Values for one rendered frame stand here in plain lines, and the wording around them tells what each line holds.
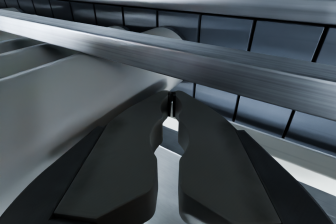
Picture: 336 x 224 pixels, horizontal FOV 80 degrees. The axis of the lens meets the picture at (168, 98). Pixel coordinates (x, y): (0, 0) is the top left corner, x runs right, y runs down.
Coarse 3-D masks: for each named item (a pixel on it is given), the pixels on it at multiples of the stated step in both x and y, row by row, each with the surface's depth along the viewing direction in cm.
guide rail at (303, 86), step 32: (32, 32) 12; (64, 32) 11; (96, 32) 10; (128, 32) 10; (128, 64) 9; (160, 64) 8; (192, 64) 7; (224, 64) 7; (256, 64) 6; (288, 64) 6; (320, 64) 6; (256, 96) 7; (288, 96) 6; (320, 96) 6
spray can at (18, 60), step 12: (24, 48) 13; (36, 48) 13; (48, 48) 13; (60, 48) 14; (0, 60) 11; (12, 60) 12; (24, 60) 12; (36, 60) 12; (48, 60) 13; (0, 72) 11; (12, 72) 11
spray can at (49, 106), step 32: (160, 32) 15; (64, 64) 10; (96, 64) 10; (0, 96) 7; (32, 96) 8; (64, 96) 8; (96, 96) 9; (128, 96) 11; (0, 128) 7; (32, 128) 7; (64, 128) 8; (0, 160) 6; (32, 160) 7; (0, 192) 7
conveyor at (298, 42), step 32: (0, 0) 30; (32, 0) 25; (64, 0) 22; (192, 32) 16; (224, 32) 14; (256, 32) 13; (288, 32) 12; (320, 32) 11; (192, 96) 18; (224, 96) 17; (256, 128) 16; (288, 128) 15; (320, 128) 14
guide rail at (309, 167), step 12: (168, 120) 16; (252, 132) 15; (264, 144) 14; (276, 144) 14; (288, 144) 14; (276, 156) 13; (288, 156) 13; (300, 156) 13; (312, 156) 13; (324, 156) 13; (288, 168) 12; (300, 168) 12; (312, 168) 12; (324, 168) 12; (300, 180) 12; (312, 180) 12; (324, 180) 12
